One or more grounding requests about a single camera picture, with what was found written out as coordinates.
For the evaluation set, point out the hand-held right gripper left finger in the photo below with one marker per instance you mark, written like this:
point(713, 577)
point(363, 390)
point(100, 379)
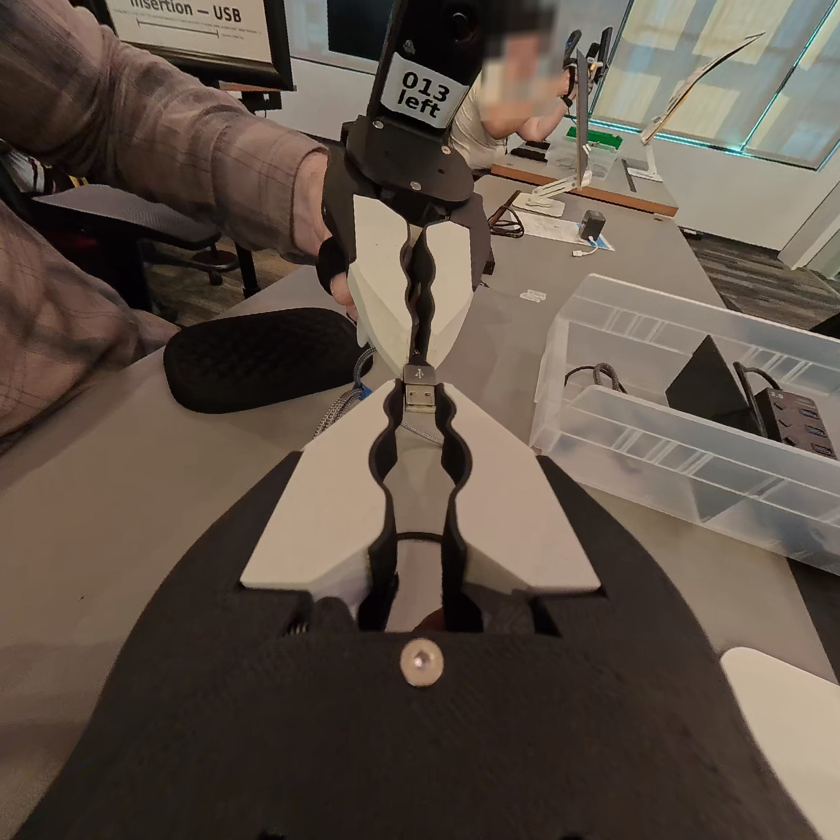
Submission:
point(315, 518)

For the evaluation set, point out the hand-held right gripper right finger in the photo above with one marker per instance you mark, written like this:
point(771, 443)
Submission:
point(525, 525)

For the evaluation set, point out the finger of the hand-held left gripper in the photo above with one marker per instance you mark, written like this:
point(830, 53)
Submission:
point(377, 275)
point(453, 275)

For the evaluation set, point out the clear plastic bin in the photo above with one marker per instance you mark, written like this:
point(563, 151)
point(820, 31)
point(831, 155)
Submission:
point(656, 459)

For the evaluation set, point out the black usb hub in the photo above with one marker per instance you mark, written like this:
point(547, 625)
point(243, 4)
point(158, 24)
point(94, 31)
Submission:
point(800, 420)

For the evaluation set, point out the person's left hand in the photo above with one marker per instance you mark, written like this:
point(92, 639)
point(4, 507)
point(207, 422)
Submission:
point(342, 300)

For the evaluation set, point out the clear plastic clip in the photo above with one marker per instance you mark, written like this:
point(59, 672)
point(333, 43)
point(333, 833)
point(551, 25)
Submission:
point(533, 295)

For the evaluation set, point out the blue white paper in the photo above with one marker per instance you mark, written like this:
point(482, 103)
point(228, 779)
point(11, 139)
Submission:
point(551, 229)

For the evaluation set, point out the white sheet stand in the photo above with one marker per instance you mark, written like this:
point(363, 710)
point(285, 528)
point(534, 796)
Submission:
point(551, 197)

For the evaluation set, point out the black power adapter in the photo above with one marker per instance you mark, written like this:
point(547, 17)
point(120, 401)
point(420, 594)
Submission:
point(592, 224)

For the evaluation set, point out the wooden edged desk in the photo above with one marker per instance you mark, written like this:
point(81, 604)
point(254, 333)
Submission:
point(590, 190)

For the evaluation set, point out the green container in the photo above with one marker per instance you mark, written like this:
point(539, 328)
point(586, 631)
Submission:
point(597, 136)

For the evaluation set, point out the black divider plate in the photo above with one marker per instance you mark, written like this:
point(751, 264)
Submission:
point(709, 387)

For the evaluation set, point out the black mesh office chair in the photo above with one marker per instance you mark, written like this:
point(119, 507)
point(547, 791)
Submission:
point(131, 216)

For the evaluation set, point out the person's plaid shirt torso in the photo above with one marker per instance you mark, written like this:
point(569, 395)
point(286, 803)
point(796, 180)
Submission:
point(52, 315)

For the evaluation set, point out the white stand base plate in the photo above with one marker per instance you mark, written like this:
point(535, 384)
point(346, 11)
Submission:
point(787, 735)

